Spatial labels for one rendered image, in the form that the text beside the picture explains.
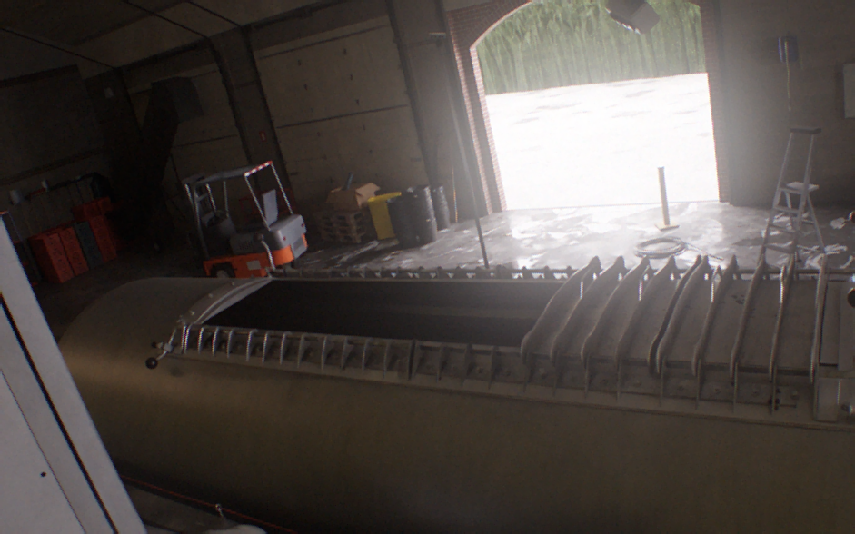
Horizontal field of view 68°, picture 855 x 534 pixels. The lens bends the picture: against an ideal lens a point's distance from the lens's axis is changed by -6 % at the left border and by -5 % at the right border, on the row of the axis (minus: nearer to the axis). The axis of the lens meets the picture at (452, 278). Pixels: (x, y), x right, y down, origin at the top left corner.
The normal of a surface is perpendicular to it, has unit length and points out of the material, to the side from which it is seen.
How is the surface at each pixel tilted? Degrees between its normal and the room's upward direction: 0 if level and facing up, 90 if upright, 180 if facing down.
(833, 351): 13
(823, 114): 90
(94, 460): 90
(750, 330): 9
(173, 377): 42
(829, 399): 30
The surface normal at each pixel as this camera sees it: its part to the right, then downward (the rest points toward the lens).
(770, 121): -0.49, 0.40
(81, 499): 0.57, 0.17
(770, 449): -0.49, -0.43
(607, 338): -0.32, -0.80
